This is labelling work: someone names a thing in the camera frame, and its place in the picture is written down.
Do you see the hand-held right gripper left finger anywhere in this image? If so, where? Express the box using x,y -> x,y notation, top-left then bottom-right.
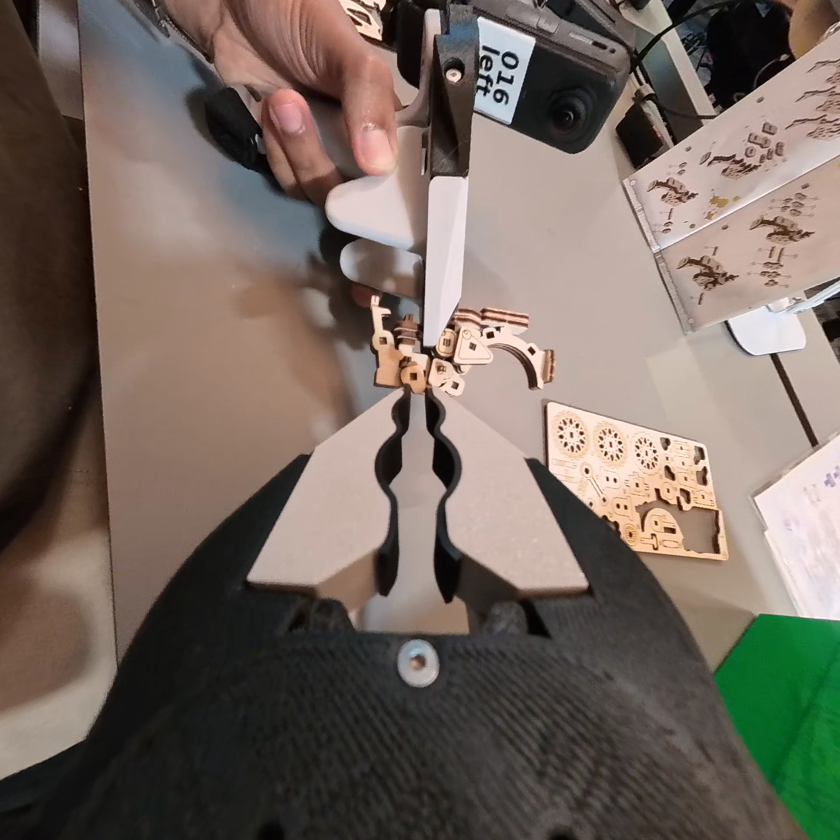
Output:
247,392 -> 412,619

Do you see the green cloth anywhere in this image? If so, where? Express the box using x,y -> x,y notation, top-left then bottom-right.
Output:
714,613 -> 840,840

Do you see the person's left hand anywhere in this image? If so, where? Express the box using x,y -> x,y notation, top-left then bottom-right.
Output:
196,0 -> 403,206

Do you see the wooden puzzle model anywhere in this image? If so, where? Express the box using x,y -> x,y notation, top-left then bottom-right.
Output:
369,295 -> 557,399

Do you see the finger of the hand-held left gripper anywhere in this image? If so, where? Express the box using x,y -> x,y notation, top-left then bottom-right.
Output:
422,176 -> 472,350

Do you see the person's olive clothing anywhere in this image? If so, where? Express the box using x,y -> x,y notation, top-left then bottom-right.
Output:
0,0 -> 99,552

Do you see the white stand base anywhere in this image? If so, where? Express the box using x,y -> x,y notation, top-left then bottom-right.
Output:
727,297 -> 808,357

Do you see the black box with red label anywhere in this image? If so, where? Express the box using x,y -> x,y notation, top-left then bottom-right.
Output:
617,101 -> 672,168

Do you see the paper in clear sleeve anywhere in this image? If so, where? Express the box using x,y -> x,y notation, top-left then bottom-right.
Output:
753,433 -> 840,621

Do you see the folded printed instruction sheet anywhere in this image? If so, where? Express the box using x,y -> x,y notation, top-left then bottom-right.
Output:
622,49 -> 840,337

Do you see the grey desk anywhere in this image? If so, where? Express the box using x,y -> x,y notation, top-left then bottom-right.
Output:
77,0 -> 840,683

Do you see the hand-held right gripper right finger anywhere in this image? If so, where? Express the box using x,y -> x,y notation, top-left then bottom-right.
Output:
425,391 -> 590,632

